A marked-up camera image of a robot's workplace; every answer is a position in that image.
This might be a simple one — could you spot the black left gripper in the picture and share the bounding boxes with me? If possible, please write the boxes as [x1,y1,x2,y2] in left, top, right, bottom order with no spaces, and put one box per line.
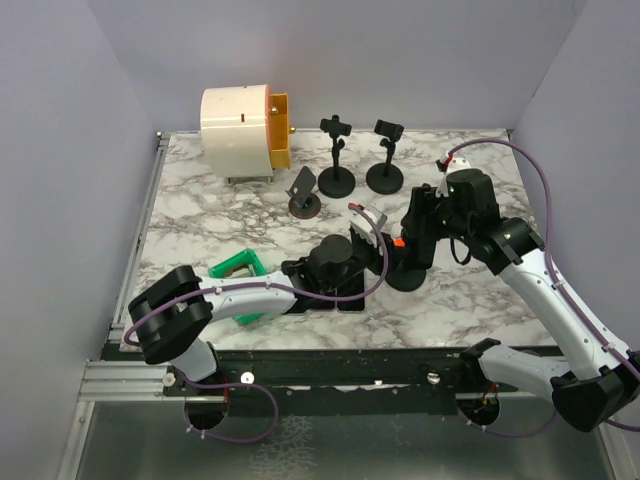
[322,231,408,293]

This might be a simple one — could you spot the tall black phone stand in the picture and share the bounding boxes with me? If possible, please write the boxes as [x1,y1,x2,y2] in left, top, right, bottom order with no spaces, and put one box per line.
[366,119,404,195]

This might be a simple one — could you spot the purple-edged black phone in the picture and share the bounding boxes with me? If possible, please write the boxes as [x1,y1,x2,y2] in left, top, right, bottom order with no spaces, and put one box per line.
[336,274,365,312]

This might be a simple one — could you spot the black round-base front stand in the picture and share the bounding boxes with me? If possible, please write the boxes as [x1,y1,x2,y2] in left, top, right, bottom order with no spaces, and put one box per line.
[317,114,355,199]

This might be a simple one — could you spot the black phone with silver edge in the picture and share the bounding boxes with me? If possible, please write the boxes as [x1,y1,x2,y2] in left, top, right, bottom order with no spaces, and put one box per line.
[307,299,336,311]

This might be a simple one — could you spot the silver-edged phone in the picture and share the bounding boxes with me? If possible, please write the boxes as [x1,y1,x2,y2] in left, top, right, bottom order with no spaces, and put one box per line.
[285,298,307,315]

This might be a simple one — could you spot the brown round phone stand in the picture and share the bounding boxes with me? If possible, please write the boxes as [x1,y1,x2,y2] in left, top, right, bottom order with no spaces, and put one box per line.
[285,166,321,220]

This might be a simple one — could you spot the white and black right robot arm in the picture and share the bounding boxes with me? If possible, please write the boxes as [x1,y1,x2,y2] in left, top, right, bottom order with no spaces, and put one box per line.
[401,168,639,432]

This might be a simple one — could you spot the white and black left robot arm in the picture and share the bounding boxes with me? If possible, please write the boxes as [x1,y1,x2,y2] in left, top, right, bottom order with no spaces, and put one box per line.
[124,233,406,365]

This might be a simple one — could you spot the green plastic bin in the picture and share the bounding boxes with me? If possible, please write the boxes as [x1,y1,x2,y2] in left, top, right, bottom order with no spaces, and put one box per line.
[207,248,271,326]

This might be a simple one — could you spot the white cylindrical drum device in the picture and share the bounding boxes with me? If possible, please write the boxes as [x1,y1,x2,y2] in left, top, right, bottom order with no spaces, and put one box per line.
[200,84,273,179]

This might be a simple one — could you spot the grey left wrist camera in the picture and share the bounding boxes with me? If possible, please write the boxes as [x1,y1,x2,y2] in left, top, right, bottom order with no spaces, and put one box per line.
[349,202,388,246]

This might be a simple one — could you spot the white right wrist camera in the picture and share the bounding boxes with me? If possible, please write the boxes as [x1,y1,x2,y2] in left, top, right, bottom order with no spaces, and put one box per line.
[435,153,472,197]

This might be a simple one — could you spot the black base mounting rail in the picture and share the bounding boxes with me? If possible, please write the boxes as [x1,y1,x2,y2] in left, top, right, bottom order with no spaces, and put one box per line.
[163,348,490,417]

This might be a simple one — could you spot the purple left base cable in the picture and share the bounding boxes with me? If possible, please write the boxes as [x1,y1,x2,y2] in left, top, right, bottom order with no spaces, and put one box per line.
[175,381,280,443]

